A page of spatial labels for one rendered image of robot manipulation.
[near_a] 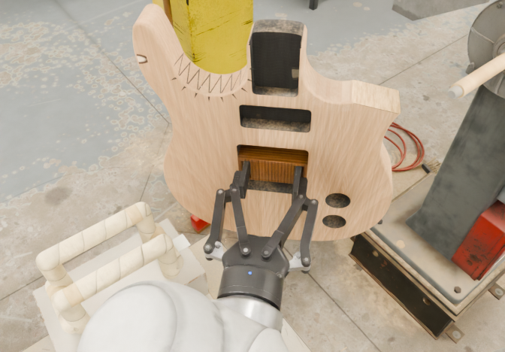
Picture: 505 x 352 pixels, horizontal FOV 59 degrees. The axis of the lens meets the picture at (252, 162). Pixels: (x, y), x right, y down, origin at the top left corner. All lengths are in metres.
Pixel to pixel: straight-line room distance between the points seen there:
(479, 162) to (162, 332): 1.39
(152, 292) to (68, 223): 2.10
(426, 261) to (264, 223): 1.21
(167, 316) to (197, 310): 0.02
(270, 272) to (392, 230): 1.43
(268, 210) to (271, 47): 0.30
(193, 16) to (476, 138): 0.99
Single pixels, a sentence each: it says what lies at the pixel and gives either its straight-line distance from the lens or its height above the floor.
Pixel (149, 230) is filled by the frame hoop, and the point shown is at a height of 1.15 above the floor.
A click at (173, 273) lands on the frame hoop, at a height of 1.12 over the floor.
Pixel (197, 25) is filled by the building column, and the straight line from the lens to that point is 1.59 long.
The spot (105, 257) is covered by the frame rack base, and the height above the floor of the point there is 1.10.
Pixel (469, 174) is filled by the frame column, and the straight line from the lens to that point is 1.63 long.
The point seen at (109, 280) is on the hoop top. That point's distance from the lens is 0.74.
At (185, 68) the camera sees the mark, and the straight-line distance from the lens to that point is 0.58.
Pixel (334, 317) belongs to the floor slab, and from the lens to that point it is 2.01.
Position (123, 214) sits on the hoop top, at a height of 1.21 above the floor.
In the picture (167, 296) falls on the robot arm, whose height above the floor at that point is 1.57.
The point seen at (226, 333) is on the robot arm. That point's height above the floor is 1.54.
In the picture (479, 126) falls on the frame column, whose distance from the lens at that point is 1.52.
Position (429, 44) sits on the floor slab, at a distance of 3.56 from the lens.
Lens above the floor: 1.84
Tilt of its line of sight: 49 degrees down
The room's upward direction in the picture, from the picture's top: straight up
